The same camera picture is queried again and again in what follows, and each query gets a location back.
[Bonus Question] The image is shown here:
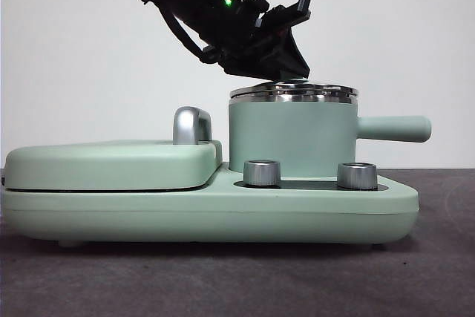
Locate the glass pot lid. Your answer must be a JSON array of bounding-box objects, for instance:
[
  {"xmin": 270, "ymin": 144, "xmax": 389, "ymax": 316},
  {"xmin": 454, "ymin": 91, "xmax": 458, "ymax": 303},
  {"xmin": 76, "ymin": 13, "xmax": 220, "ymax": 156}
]
[{"xmin": 229, "ymin": 78, "xmax": 359, "ymax": 99}]

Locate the green grill lid, silver handle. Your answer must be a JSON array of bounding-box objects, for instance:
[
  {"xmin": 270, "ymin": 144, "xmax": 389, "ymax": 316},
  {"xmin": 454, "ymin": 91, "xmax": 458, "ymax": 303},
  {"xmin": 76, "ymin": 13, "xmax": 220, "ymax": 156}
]
[{"xmin": 4, "ymin": 107, "xmax": 224, "ymax": 190}]

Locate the mint green breakfast machine base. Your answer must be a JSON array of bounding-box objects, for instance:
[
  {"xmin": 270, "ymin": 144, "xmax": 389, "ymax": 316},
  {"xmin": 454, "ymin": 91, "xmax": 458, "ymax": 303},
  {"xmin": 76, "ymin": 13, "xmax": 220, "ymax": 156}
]
[{"xmin": 0, "ymin": 163, "xmax": 420, "ymax": 249}]

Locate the silver control knob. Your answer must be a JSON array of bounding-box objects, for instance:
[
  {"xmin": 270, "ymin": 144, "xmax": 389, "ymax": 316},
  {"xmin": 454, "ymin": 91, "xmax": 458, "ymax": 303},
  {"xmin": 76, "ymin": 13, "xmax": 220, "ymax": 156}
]
[
  {"xmin": 243, "ymin": 160, "xmax": 282, "ymax": 187},
  {"xmin": 336, "ymin": 162, "xmax": 379, "ymax": 189}
]

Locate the mint green handled pot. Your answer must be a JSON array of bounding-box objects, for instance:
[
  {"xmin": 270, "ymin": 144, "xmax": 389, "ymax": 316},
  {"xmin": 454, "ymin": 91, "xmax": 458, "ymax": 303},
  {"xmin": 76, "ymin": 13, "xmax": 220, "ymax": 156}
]
[{"xmin": 227, "ymin": 90, "xmax": 433, "ymax": 180}]

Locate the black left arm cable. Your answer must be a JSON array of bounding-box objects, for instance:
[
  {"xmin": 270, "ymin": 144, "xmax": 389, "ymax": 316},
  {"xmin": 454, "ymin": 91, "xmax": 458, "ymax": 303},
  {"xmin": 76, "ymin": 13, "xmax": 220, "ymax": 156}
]
[{"xmin": 159, "ymin": 7, "xmax": 211, "ymax": 65}]

